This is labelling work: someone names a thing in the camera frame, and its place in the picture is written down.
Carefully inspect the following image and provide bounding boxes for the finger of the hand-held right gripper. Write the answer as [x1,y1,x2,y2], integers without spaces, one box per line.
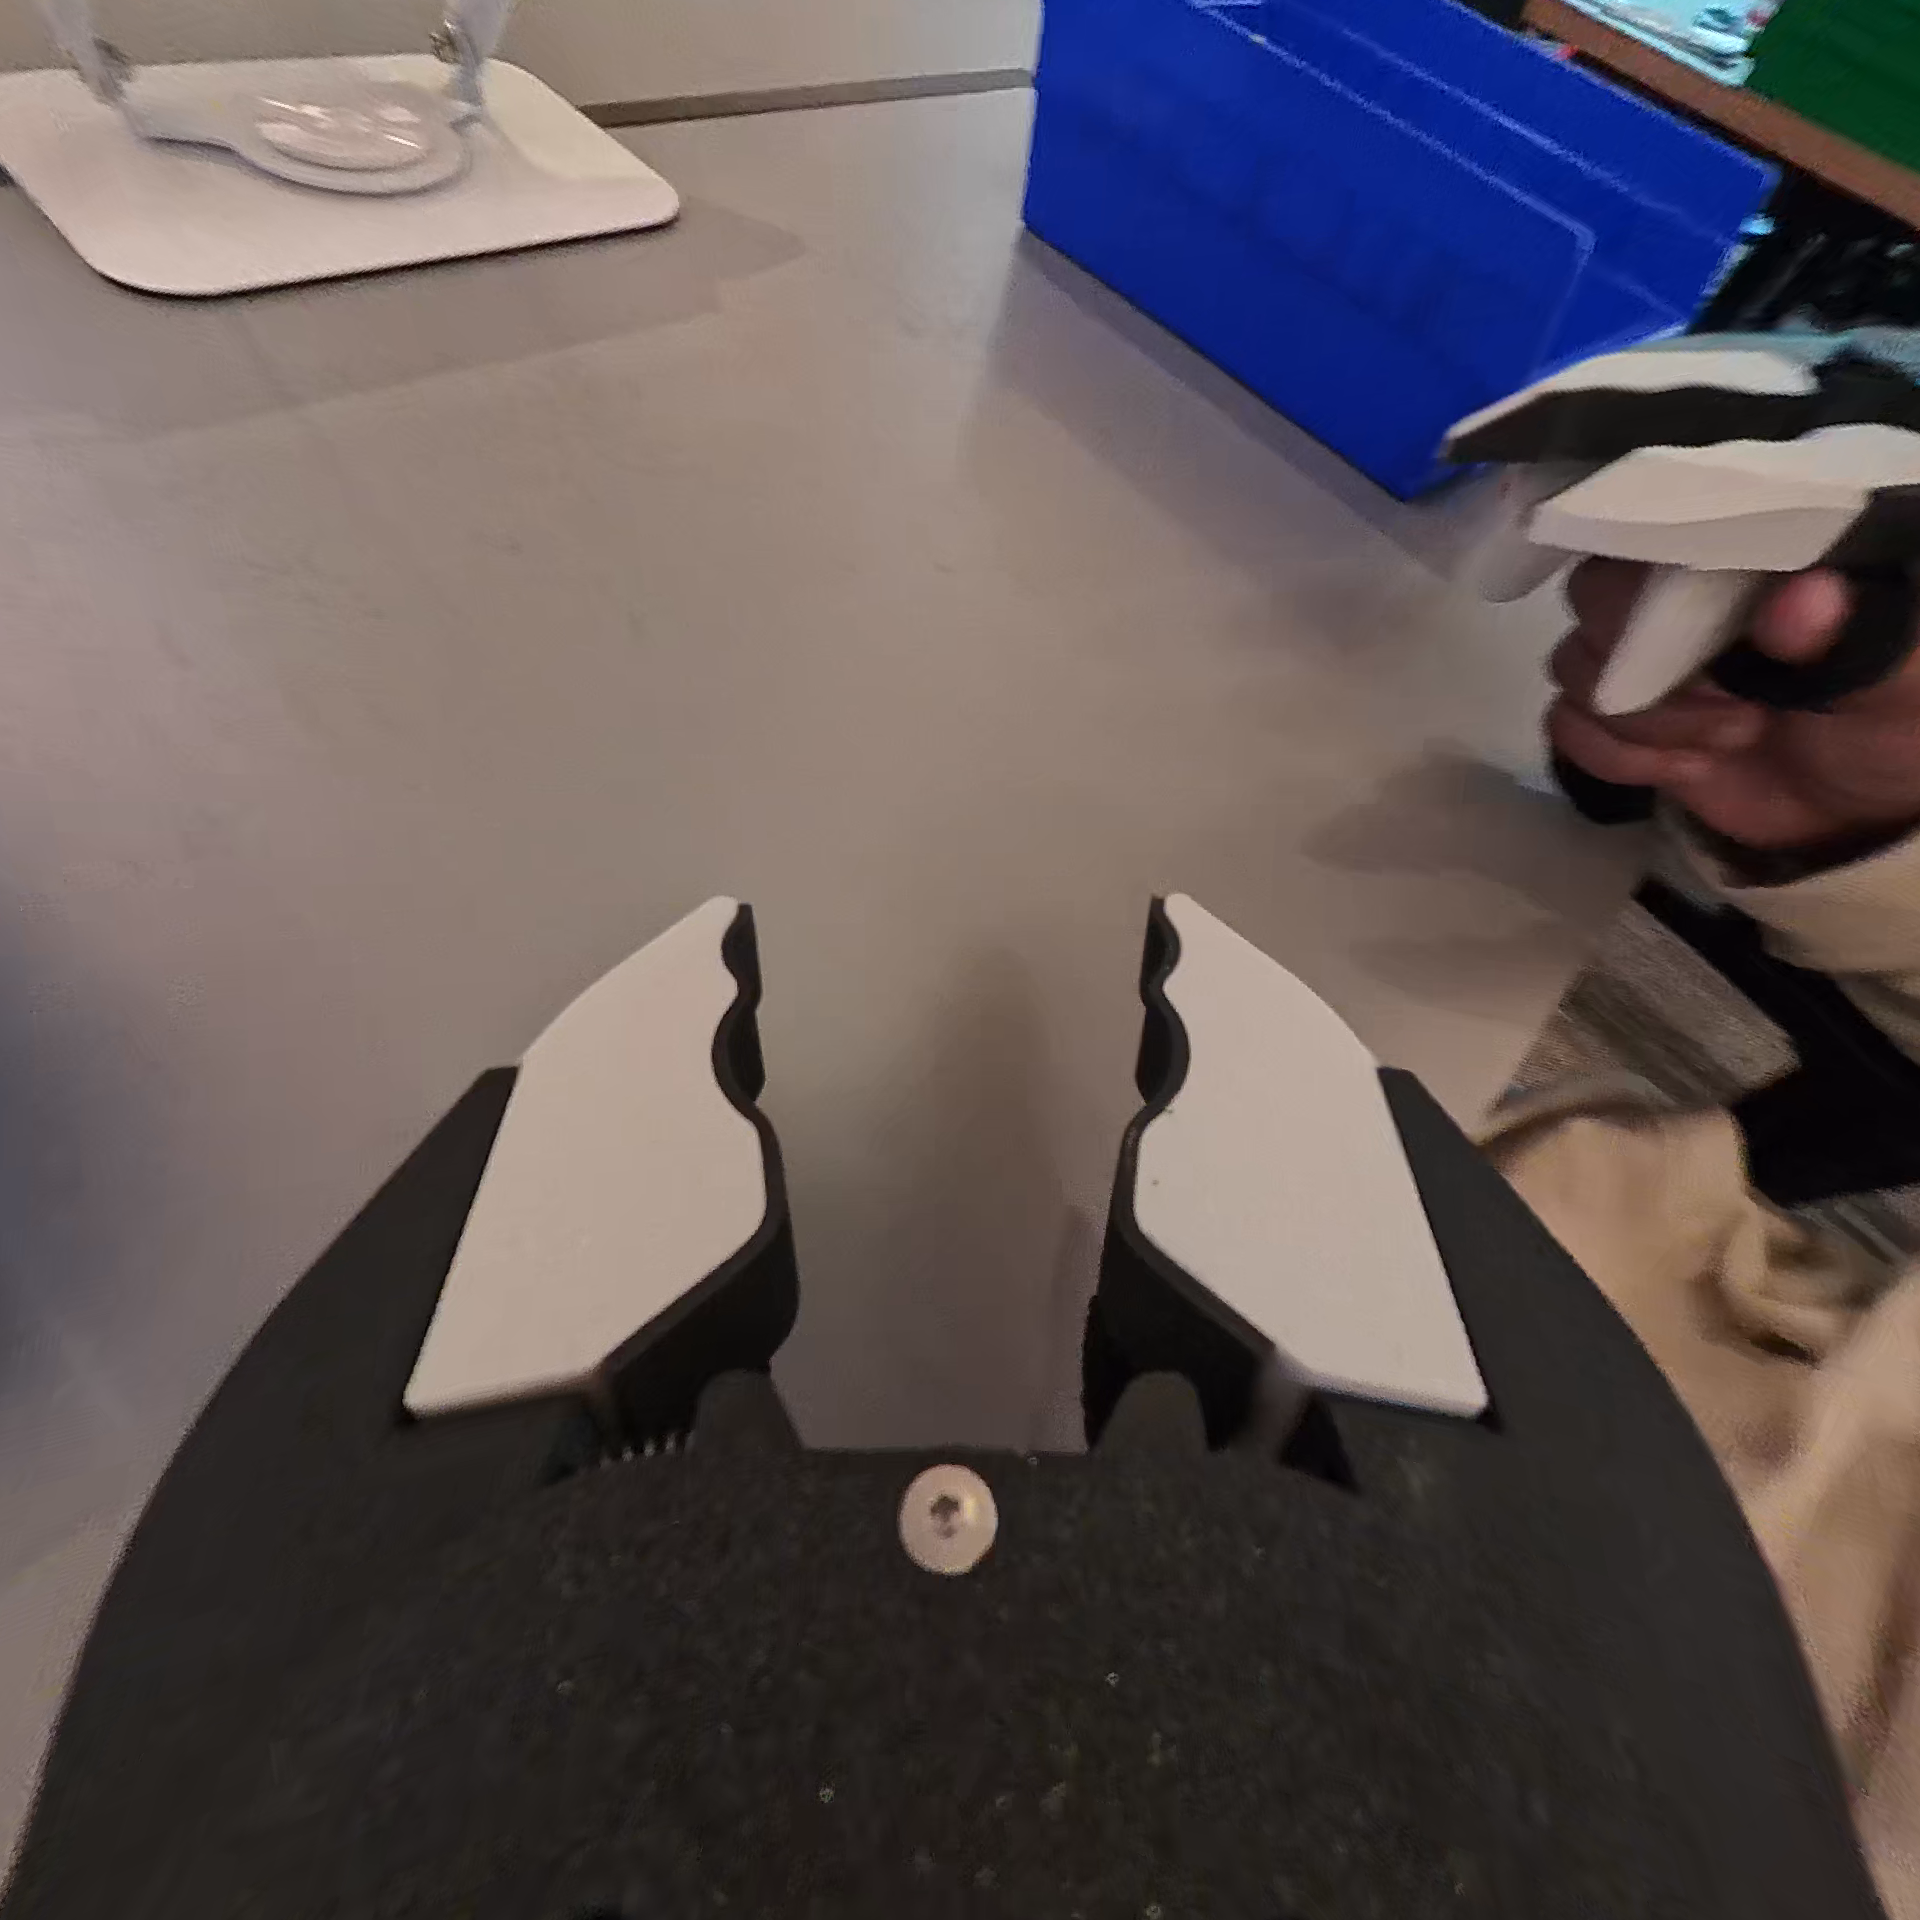
[1439,335,1860,606]
[1522,429,1920,720]

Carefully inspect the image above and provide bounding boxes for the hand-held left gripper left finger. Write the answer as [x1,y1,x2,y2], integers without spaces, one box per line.
[403,900,801,1462]

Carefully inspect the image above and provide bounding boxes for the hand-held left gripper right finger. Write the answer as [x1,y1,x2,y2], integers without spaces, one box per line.
[1085,892,1489,1480]

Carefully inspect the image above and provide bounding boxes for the blue plastic bin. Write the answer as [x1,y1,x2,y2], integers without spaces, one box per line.
[1022,0,1784,500]

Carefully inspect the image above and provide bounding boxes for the person's right forearm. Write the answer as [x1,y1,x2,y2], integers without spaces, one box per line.
[1667,816,1920,1040]

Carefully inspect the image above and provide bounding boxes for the person's right hand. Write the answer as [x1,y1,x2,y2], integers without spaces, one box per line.
[1546,557,1920,888]

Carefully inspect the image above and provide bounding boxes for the long wooden desk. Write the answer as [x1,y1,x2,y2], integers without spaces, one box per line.
[1522,0,1920,230]

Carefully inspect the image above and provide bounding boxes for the green plastic crate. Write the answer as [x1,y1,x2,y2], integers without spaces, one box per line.
[1748,0,1920,137]

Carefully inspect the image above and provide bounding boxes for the person's black chair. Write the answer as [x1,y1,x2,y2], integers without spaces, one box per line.
[1636,884,1920,1201]

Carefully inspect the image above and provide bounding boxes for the white folding stand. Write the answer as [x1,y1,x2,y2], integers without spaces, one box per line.
[0,0,684,299]

